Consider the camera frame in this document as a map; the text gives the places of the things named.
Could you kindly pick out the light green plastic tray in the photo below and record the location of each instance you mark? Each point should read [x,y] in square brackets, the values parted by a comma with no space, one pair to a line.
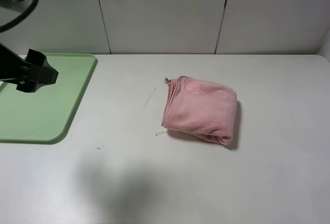
[45,116]

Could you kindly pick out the clear plastic tag strip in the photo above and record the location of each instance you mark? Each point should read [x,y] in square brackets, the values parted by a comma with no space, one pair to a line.
[147,101]

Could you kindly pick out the pink terry towel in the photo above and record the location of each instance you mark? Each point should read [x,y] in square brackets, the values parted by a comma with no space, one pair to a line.
[204,109]

